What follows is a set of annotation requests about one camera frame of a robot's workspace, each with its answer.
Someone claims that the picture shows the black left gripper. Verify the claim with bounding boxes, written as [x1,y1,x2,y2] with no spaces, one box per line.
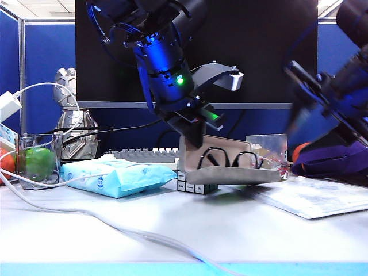
[156,96,227,150]

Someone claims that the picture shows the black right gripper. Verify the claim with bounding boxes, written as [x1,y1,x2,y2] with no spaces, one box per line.
[283,45,368,147]

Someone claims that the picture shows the black-framed glasses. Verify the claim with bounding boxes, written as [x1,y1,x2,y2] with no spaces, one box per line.
[197,146,265,170]

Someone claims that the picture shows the grey suede glasses case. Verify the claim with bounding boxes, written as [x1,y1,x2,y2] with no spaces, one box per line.
[178,135,288,186]

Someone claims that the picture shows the orange persimmon fruit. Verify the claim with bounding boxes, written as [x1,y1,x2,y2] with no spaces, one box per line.
[292,142,313,164]

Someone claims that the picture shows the clear plastic box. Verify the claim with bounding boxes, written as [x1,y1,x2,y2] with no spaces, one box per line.
[245,133,289,181]

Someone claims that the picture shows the Rubik's cube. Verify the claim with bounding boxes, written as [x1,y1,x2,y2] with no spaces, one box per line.
[177,169,219,195]

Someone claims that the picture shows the grey and white keyboard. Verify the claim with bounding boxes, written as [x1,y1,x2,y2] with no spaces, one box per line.
[103,147,181,171]

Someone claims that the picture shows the light blue wet wipes pack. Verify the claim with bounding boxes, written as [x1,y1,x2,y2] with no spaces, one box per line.
[60,159,178,199]

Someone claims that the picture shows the black computer monitor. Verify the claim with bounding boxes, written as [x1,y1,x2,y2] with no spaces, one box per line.
[75,0,319,109]

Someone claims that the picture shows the silver gauntlet figurine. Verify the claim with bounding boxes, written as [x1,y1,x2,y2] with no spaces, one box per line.
[53,67,99,160]

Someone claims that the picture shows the green apple in glass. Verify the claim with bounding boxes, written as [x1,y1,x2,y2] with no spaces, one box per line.
[25,147,56,181]

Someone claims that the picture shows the blue office partition panel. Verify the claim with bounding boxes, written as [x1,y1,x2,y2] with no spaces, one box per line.
[0,7,22,135]
[19,17,368,143]

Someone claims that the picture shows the clear square glass container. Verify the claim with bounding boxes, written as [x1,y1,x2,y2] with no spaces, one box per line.
[14,133,64,190]

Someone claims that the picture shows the white power adapter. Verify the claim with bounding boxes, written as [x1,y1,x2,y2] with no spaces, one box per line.
[0,91,22,124]

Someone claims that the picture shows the blue and white tissue box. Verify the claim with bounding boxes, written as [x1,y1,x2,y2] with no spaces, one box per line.
[0,124,17,149]

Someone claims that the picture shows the orange fruit beside glass container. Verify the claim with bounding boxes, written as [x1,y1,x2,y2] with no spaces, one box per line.
[0,148,17,185]

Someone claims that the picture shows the black cable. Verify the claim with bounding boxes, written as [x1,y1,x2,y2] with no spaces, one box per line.
[227,108,247,136]
[156,129,182,148]
[47,117,162,135]

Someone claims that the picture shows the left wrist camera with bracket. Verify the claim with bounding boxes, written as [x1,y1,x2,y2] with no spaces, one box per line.
[192,60,245,91]

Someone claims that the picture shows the white charging cable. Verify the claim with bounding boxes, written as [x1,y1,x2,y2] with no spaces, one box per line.
[0,82,248,276]

